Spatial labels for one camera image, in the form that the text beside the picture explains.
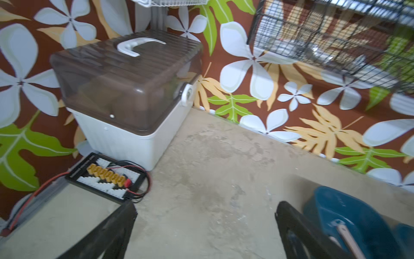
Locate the black wire basket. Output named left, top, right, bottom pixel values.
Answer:
left=247, top=1, right=414, bottom=96

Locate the brown lidded white container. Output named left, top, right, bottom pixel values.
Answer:
left=50, top=30, right=203, bottom=171

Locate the yellow connector power board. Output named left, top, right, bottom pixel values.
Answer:
left=65, top=153, right=152, bottom=204

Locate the right teal storage box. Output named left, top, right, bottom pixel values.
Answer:
left=393, top=223, right=414, bottom=259

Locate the pink folding knife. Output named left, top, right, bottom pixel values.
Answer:
left=336, top=224, right=366, bottom=259

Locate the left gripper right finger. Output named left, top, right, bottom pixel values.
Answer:
left=274, top=201, right=352, bottom=259

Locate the left teal storage box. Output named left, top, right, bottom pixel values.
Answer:
left=303, top=186, right=406, bottom=259

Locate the teal storage box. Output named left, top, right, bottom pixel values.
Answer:
left=393, top=223, right=414, bottom=259
left=303, top=186, right=406, bottom=259

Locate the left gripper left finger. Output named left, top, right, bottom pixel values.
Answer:
left=59, top=201, right=138, bottom=259

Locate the white wire basket left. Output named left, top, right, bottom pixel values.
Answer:
left=133, top=0, right=209, bottom=8

